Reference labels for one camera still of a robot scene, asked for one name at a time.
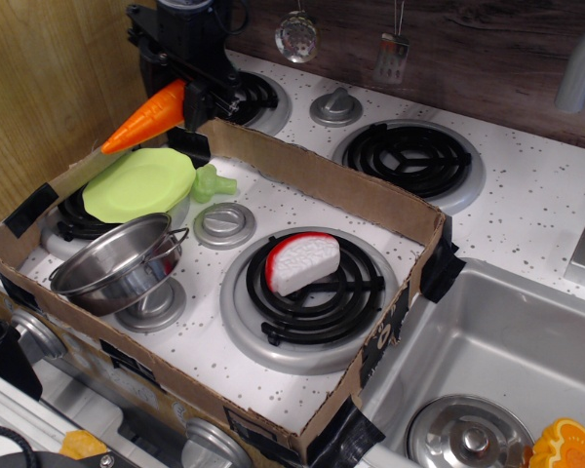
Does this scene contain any black cable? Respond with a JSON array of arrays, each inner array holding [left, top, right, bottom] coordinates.
[[0, 423, 38, 468]]

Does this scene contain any orange toy fruit slice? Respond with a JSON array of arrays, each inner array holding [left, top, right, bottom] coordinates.
[[528, 418, 585, 468]]

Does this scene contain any silver sink basin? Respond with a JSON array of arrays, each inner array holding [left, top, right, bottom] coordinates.
[[361, 259, 585, 467]]

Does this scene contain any silver front panel knob left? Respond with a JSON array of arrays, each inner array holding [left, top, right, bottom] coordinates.
[[11, 309, 67, 365]]

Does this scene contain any hanging silver strainer ladle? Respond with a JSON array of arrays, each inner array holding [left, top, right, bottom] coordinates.
[[274, 1, 320, 64]]

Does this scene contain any silver front panel knob right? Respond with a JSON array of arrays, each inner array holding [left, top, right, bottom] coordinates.
[[180, 417, 254, 468]]

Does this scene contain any silver stove knob under pot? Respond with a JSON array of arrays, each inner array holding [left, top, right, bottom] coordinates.
[[115, 279, 186, 333]]

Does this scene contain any front right black burner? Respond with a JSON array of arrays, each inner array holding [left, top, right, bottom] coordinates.
[[219, 229, 399, 375]]

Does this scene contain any grey faucet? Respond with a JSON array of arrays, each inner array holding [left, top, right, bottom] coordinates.
[[555, 33, 585, 113]]

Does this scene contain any black burner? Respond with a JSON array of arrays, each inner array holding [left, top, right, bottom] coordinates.
[[331, 119, 486, 215], [39, 187, 189, 257], [224, 71, 293, 137], [219, 229, 399, 375]]

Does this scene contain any red white toy cheese wedge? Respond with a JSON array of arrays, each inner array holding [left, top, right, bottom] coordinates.
[[264, 232, 340, 296]]

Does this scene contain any back left black burner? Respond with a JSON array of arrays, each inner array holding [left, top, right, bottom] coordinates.
[[224, 71, 293, 137]]

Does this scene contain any silver back stove knob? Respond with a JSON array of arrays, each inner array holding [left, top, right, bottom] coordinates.
[[309, 87, 363, 128]]

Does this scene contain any silver pot lid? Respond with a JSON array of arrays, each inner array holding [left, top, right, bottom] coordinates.
[[405, 395, 534, 467]]

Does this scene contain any green toy broccoli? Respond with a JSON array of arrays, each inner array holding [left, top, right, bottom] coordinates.
[[190, 164, 237, 203]]

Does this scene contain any stainless steel pot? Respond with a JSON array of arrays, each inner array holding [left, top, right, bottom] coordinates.
[[50, 213, 189, 317]]

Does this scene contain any hanging silver spatula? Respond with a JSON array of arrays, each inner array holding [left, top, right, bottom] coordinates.
[[372, 1, 410, 85]]

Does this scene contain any silver panel knob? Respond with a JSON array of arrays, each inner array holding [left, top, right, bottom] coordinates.
[[11, 309, 67, 365], [180, 417, 254, 468]]

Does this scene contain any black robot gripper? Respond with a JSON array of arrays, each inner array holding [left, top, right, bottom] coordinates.
[[126, 3, 240, 131]]

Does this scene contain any back right black burner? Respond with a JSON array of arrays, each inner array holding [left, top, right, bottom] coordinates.
[[331, 119, 486, 215]]

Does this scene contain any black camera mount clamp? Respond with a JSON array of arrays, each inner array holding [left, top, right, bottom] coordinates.
[[0, 321, 43, 401]]

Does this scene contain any silver stove knob centre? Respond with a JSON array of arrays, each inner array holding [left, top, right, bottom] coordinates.
[[193, 203, 256, 250]]

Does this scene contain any cardboard fence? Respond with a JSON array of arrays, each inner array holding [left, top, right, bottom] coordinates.
[[0, 120, 452, 466]]

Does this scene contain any orange toy carrot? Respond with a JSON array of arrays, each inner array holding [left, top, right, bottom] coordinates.
[[101, 79, 186, 155]]

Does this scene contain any light green plastic plate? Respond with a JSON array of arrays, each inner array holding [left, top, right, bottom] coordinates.
[[82, 148, 196, 223]]

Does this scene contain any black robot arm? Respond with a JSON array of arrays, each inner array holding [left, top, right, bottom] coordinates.
[[126, 1, 249, 132]]

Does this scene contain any front left black burner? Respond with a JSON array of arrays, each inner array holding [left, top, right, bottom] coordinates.
[[39, 187, 189, 257]]

